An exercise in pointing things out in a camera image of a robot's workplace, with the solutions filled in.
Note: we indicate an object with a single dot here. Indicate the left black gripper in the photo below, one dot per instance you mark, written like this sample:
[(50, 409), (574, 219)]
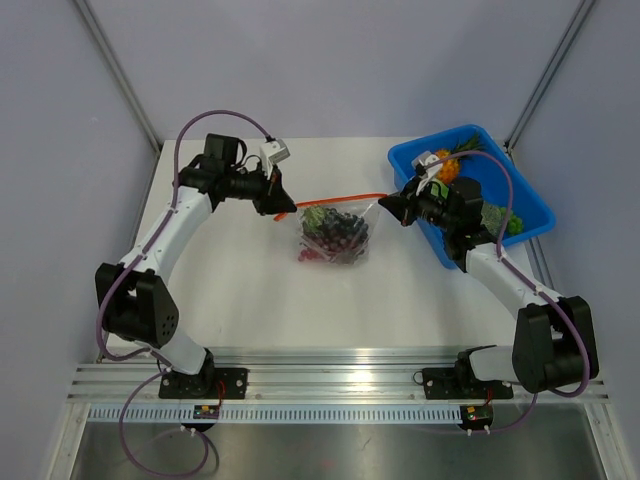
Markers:
[(277, 200)]

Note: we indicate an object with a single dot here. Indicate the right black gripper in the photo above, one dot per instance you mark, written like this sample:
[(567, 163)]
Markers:
[(404, 206)]

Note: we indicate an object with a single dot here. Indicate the blue black grape bunch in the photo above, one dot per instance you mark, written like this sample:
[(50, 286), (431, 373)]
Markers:
[(331, 224)]

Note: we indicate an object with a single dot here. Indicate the clear zip bag orange zipper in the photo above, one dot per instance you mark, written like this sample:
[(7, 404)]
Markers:
[(364, 205)]

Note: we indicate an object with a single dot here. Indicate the dark purple grape bunch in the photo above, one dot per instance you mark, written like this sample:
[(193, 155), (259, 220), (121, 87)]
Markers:
[(337, 253)]

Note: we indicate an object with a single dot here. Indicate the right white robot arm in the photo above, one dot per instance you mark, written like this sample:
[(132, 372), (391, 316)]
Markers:
[(554, 346)]

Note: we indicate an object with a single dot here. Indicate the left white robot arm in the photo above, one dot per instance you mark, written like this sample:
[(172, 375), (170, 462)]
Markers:
[(133, 296)]

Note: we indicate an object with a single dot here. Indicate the green cabbage toy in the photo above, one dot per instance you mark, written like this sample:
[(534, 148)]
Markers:
[(439, 191)]

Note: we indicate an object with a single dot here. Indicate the orange toy pineapple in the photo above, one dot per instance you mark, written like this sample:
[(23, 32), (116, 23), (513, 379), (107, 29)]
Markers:
[(451, 168)]

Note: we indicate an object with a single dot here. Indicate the green cantaloupe melon toy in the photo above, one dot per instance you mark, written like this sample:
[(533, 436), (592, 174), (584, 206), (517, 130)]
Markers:
[(492, 218)]

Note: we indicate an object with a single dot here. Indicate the blue plastic bin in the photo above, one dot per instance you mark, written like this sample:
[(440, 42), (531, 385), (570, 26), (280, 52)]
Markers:
[(538, 218)]

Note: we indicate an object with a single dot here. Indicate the small green grape bunch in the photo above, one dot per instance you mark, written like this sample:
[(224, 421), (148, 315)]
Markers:
[(515, 225)]

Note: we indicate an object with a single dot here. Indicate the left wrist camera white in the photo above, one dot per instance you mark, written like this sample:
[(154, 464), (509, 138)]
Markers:
[(271, 153)]

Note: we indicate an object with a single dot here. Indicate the aluminium rail frame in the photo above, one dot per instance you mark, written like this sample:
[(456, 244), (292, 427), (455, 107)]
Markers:
[(286, 376)]

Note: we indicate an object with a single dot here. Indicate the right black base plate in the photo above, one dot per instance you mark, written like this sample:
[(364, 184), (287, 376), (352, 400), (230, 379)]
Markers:
[(446, 384)]

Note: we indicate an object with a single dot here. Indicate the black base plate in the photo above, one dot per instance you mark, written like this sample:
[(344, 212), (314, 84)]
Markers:
[(446, 384), (230, 383)]

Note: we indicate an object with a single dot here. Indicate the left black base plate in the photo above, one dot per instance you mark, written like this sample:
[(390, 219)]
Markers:
[(230, 383)]

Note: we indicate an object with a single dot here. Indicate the white slotted cable duct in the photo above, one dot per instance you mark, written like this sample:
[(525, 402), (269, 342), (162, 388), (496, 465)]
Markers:
[(279, 414)]

